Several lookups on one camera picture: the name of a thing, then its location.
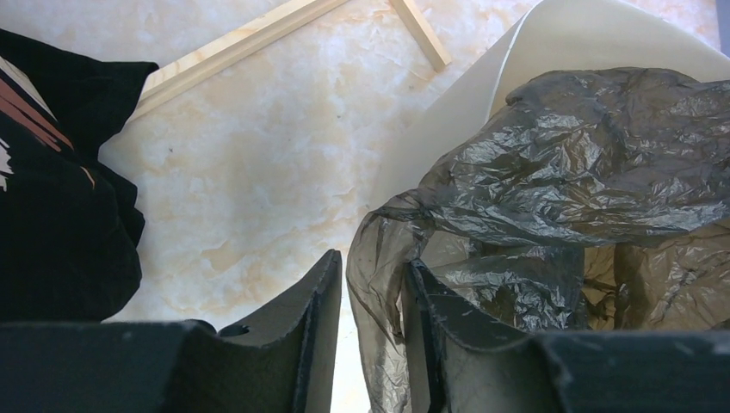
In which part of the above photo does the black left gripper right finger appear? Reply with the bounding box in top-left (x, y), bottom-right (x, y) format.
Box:
top-left (402, 261), bottom-right (729, 412)

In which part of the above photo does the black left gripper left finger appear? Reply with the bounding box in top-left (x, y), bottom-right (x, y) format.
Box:
top-left (1, 250), bottom-right (342, 412)

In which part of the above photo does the dark translucent trash bag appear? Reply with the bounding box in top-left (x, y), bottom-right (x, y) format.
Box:
top-left (347, 67), bottom-right (729, 412)

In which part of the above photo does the cream plastic trash bin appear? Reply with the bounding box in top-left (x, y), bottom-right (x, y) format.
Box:
top-left (367, 1), bottom-right (729, 209)

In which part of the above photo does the black hanging t-shirt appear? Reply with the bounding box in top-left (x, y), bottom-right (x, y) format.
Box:
top-left (1, 30), bottom-right (157, 322)

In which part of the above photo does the wooden clothes rack frame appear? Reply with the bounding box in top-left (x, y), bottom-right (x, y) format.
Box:
top-left (129, 0), bottom-right (452, 121)

